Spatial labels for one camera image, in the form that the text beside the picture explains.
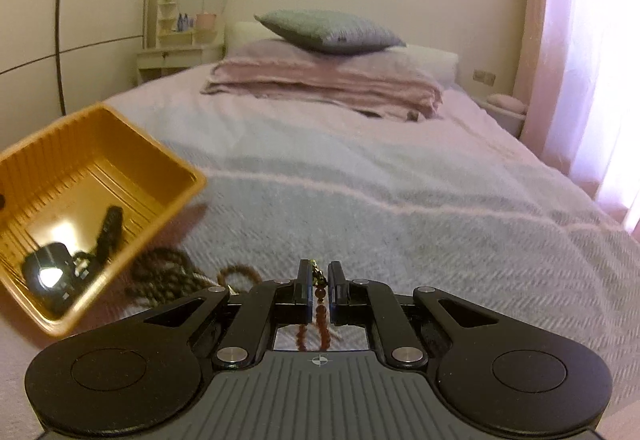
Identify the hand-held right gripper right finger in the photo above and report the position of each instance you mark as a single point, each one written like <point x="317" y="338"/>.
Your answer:
<point x="334" y="292"/>

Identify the white vanity table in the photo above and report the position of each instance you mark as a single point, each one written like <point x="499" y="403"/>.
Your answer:
<point x="170" y="54"/>

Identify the grey-green cushion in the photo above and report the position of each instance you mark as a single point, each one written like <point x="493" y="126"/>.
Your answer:
<point x="325" y="29"/>

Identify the white nightstand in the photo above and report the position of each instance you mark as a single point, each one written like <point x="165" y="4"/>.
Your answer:
<point x="505" y="122"/>

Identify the orange plastic tray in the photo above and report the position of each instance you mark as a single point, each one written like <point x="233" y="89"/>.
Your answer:
<point x="75" y="159"/>

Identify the wall socket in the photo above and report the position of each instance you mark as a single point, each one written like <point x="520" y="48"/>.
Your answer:
<point x="484" y="76"/>

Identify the folded pink blanket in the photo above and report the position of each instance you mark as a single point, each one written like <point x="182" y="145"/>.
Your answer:
<point x="320" y="79"/>

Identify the pink curtain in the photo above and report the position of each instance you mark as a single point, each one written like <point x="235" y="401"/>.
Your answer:
<point x="590" y="69"/>

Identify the white wardrobe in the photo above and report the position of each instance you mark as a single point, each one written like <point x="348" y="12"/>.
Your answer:
<point x="75" y="4"/>

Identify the blue bottles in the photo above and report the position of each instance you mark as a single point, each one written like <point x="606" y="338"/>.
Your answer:
<point x="184" y="22"/>

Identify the white pillow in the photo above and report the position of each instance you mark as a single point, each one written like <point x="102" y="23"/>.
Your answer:
<point x="430" y="62"/>

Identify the black wristwatch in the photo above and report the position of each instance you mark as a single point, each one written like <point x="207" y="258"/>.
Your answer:
<point x="55" y="285"/>

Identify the pink round cushion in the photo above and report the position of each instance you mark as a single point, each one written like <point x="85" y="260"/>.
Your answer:
<point x="507" y="102"/>

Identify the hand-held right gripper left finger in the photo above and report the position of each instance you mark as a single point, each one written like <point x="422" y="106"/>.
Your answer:
<point x="306" y="292"/>

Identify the pink storage box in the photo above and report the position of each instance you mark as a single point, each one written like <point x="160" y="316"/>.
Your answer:
<point x="205" y="21"/>

